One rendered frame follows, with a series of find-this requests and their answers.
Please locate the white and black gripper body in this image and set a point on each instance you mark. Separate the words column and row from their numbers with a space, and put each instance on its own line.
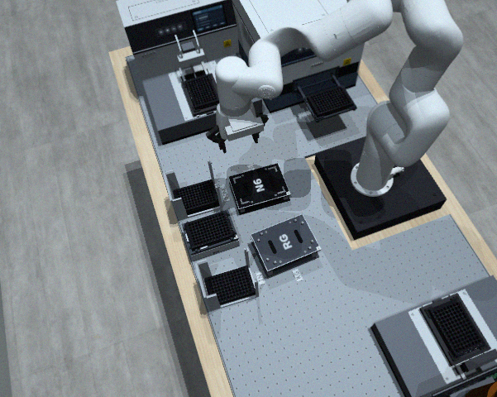
column 222, row 120

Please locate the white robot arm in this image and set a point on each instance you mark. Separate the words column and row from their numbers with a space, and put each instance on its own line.
column 414, row 104

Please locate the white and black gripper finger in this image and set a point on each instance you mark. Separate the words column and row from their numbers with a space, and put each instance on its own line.
column 264, row 119
column 211, row 135

